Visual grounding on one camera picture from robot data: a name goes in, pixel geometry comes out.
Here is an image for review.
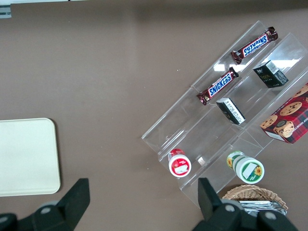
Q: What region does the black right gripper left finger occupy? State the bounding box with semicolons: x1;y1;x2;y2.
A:
0;178;91;231

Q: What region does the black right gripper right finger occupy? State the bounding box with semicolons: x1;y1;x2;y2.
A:
192;178;298;231

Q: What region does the light wicker basket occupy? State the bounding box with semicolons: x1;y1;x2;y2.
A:
221;184;289;215

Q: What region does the aluminium foil tray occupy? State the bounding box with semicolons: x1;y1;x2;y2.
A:
237;200;287;217

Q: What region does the cream plastic tray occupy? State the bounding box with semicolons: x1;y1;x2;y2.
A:
0;117;61;197

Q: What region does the green lid sunflower jar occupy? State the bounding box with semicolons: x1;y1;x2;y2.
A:
226;151;265;185

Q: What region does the red lid white jar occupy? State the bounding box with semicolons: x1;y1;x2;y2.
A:
167;148;192;178

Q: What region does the clear acrylic tiered stand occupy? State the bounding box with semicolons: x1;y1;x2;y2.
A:
141;20;308;209

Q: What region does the small black carton box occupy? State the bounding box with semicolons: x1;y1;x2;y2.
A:
252;59;289;89
216;97;246;125

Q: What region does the red tartan cookie box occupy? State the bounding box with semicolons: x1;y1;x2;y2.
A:
259;82;308;144

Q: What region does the Snickers chocolate bar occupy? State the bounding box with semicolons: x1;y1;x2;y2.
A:
230;26;280;65
196;66;240;106

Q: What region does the grey metal bracket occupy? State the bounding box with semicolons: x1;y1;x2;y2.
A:
0;4;12;19

